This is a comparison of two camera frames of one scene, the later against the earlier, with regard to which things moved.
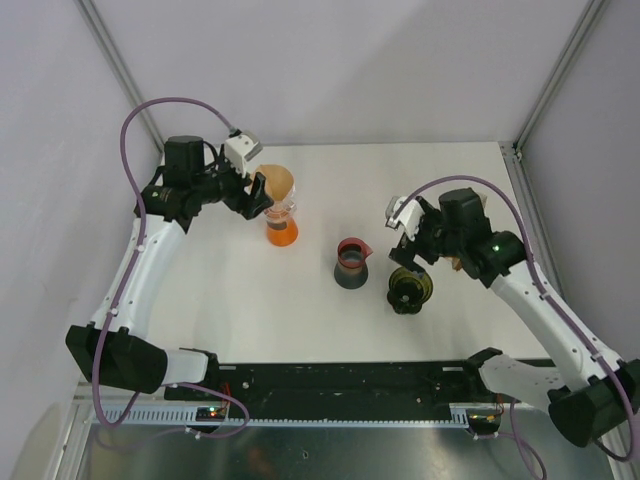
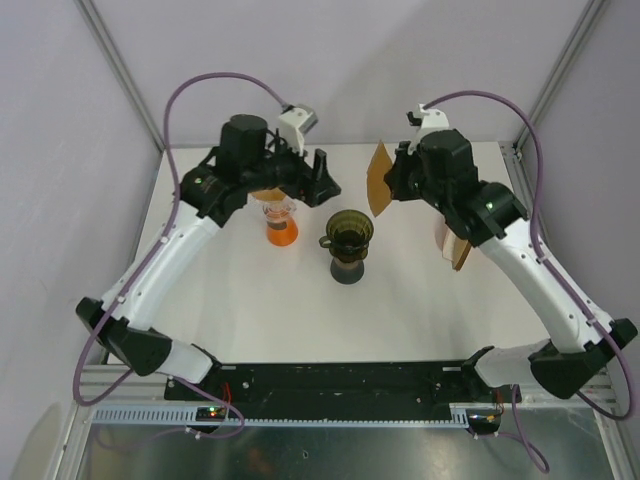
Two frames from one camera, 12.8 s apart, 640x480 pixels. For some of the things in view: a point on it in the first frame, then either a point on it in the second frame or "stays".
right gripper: (406, 258) -> (395, 177)
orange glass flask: (282, 233) stays
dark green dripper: (408, 290) -> (348, 234)
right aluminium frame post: (567, 57) stays
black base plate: (294, 385) stays
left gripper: (248, 205) -> (305, 177)
